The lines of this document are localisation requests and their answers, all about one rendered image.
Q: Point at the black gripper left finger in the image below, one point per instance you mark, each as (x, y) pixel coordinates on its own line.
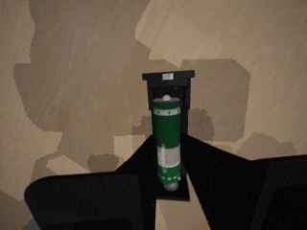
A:
(127, 193)

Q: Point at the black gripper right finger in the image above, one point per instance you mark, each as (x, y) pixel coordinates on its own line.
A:
(234, 192)

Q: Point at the green and white battery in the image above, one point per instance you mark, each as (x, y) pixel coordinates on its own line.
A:
(166, 125)

